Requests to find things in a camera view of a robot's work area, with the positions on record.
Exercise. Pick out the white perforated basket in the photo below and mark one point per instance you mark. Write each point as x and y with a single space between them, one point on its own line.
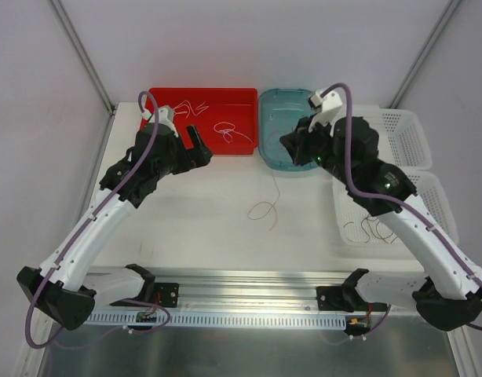
402 140
358 228

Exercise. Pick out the lower white perforated basket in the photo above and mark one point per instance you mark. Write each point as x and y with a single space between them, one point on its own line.
358 228

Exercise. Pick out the left aluminium frame post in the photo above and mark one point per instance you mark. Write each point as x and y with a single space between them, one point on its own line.
72 36

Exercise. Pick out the white slotted cable duct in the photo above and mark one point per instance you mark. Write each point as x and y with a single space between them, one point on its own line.
139 318

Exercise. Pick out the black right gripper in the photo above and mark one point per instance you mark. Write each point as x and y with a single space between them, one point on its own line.
304 140

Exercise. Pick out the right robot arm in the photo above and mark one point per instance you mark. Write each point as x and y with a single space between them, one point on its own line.
448 295

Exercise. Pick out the red plastic bin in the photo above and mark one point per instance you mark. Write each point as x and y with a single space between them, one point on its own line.
226 118

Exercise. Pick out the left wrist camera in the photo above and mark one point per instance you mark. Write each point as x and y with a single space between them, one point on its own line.
165 115

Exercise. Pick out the teal translucent plastic bin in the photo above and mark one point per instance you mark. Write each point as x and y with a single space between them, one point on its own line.
278 114

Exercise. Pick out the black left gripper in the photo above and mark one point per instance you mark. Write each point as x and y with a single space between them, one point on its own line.
184 153

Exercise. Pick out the aluminium frame post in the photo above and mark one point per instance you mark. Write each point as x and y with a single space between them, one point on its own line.
72 36
431 42

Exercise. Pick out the right aluminium frame post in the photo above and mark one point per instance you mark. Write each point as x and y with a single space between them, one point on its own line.
431 42

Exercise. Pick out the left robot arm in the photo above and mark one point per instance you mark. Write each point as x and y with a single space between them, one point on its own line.
59 287

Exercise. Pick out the aluminium mounting rail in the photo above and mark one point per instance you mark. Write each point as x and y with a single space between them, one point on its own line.
238 291

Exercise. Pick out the upper white perforated basket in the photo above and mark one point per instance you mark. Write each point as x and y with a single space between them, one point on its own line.
402 140

